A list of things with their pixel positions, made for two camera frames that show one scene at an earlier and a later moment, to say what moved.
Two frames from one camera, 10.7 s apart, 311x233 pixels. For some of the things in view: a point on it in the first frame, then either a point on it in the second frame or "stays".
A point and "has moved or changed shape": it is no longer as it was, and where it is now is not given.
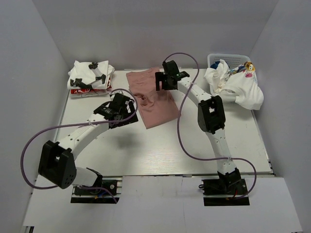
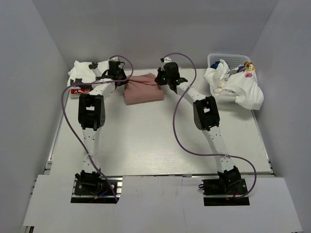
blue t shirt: x=215 y=65 stays
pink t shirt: x=157 y=108 has moved or changed shape
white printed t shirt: x=240 y=81 stays
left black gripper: x=133 y=119 -> x=122 y=71
